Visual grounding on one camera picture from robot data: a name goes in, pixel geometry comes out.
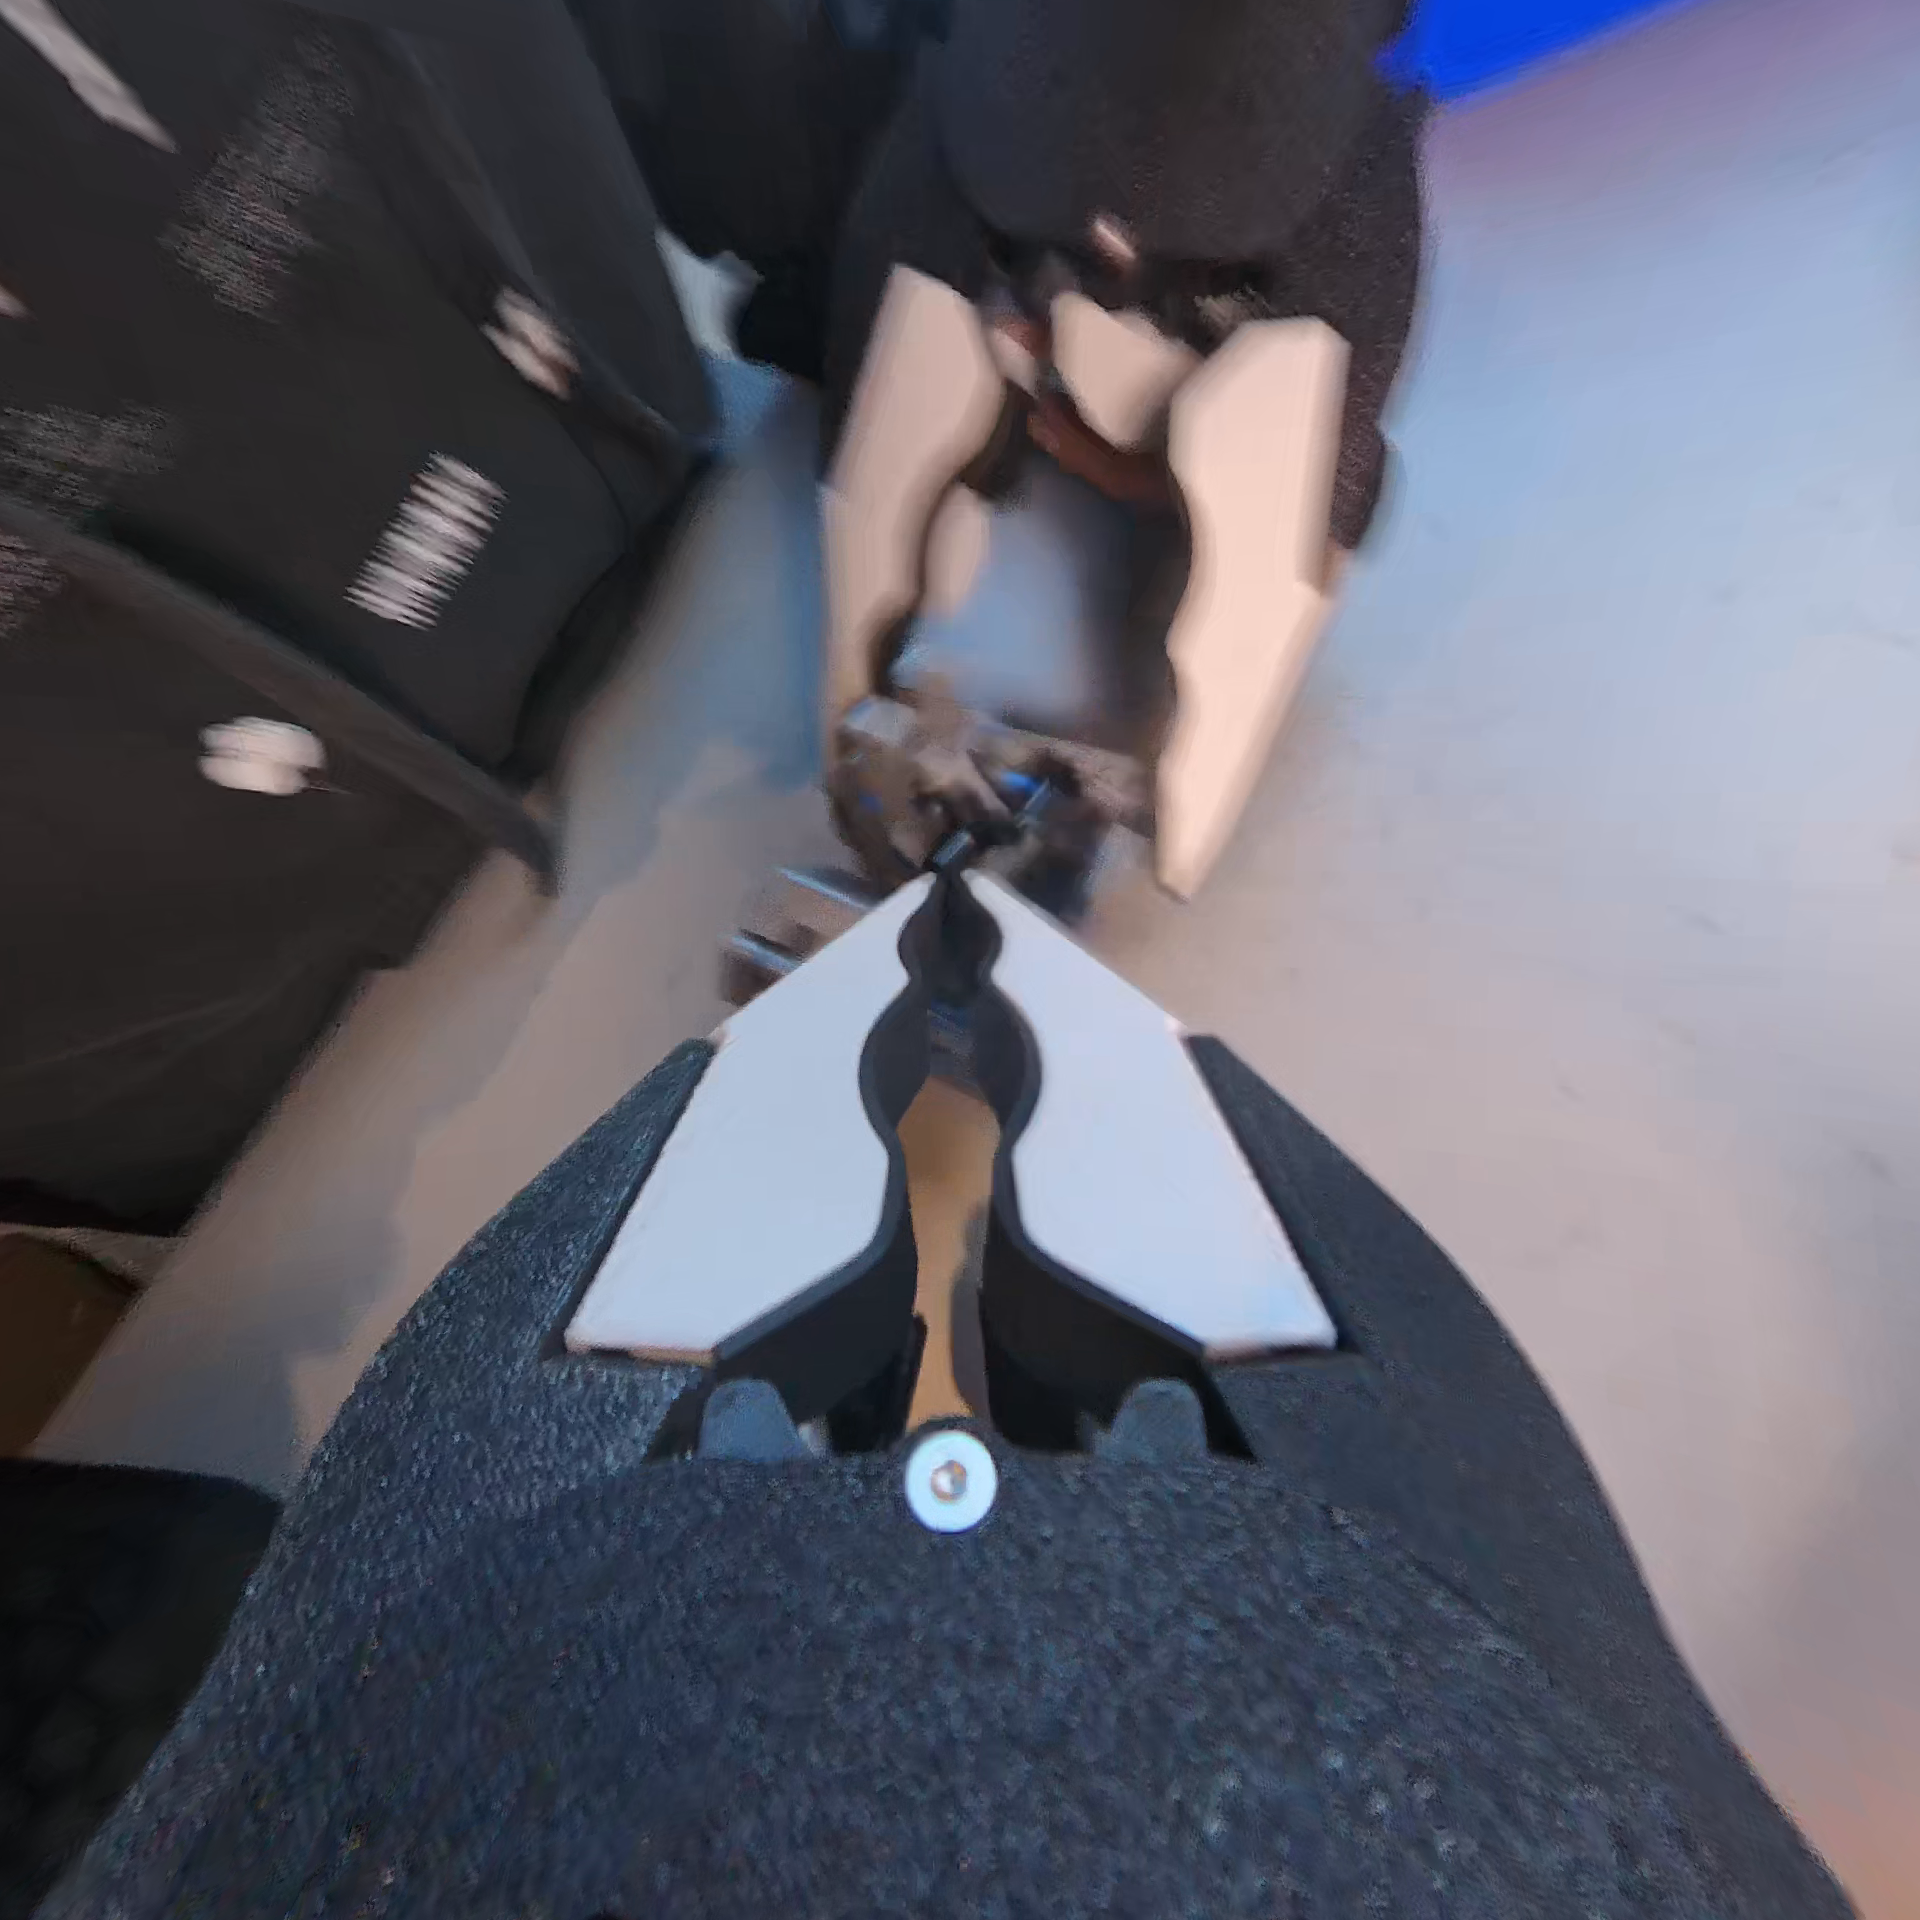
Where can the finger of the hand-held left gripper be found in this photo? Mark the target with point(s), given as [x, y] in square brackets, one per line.
[1262, 601]
[899, 447]

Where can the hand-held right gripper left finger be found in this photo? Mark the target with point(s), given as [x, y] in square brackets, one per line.
[750, 1186]

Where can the blue plastic bin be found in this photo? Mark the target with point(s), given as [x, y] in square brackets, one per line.
[1498, 37]

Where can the person's black hoodie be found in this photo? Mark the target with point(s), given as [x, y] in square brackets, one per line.
[300, 526]

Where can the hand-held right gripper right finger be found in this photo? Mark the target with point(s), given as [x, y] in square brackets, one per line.
[1152, 1202]

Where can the grey desk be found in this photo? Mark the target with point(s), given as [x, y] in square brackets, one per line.
[1575, 898]

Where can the grey motor block assembly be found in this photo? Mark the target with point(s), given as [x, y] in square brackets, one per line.
[929, 780]

